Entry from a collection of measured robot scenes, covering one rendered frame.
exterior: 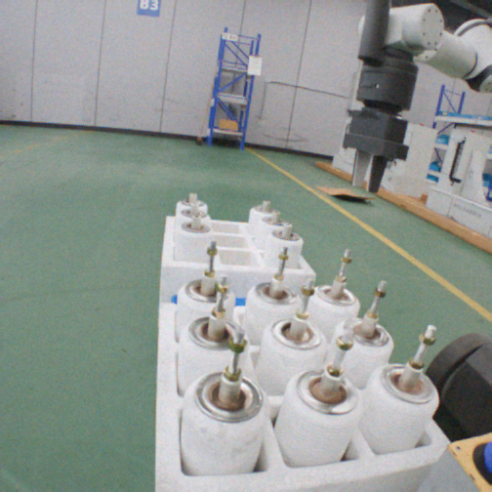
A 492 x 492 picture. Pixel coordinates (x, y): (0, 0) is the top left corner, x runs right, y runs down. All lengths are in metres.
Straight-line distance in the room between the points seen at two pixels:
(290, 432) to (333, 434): 0.05
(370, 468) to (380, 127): 0.46
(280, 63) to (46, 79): 4.24
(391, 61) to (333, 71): 6.68
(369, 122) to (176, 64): 6.16
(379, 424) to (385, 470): 0.06
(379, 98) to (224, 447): 0.50
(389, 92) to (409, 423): 0.45
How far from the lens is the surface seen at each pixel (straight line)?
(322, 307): 0.62
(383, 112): 0.56
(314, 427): 0.41
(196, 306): 0.55
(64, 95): 6.94
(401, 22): 0.58
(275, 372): 0.50
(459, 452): 0.34
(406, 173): 3.75
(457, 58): 0.72
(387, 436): 0.50
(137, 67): 6.69
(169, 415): 0.47
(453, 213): 3.03
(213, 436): 0.37
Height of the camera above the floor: 0.53
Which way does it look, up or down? 20 degrees down
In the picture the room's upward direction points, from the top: 9 degrees clockwise
